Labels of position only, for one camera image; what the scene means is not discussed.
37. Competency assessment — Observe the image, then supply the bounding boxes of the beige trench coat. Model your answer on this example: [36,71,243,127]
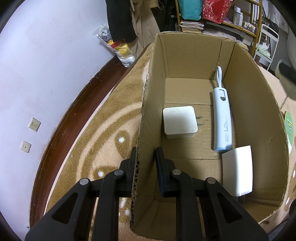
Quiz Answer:
[129,1,160,58]

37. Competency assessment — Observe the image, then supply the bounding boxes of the plastic bag with toys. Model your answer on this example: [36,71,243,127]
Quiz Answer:
[92,24,135,68]

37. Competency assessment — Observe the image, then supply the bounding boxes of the red gift bag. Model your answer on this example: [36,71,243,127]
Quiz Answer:
[202,0,233,24]

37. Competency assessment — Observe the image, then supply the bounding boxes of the green surfboard-shaped card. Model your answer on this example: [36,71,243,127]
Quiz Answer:
[284,110,293,154]

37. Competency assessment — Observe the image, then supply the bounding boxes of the white utility cart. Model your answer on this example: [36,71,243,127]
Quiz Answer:
[253,24,280,70]

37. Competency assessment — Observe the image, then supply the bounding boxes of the large white charger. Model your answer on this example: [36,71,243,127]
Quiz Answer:
[222,145,253,197]

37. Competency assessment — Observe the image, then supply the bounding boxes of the white bottles on shelf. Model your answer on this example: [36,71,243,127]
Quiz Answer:
[233,6,255,33]

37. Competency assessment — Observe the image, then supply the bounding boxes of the wooden bookshelf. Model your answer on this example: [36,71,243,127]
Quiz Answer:
[175,1,263,56]

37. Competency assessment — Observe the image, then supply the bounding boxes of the lower wall socket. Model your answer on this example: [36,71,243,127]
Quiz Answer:
[20,141,32,153]

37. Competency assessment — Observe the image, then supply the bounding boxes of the stack of books left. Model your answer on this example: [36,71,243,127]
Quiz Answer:
[180,21,204,32]

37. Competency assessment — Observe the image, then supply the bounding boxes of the upper wall socket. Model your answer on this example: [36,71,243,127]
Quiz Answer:
[29,118,41,132]

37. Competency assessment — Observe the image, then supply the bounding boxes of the small white plug adapter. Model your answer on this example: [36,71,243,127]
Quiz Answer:
[163,106,204,139]

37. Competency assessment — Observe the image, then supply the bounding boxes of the cardboard box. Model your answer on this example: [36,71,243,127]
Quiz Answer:
[131,32,288,240]

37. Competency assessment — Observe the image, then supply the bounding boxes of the wall socket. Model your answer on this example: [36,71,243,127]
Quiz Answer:
[20,141,32,153]
[29,118,41,132]

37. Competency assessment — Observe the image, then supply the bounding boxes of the black hanging coat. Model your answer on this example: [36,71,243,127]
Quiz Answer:
[105,0,137,43]

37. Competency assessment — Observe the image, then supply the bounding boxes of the light blue power bank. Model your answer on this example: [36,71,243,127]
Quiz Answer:
[213,66,232,152]

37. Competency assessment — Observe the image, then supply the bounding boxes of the teal bag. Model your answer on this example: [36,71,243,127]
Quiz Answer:
[178,0,203,21]

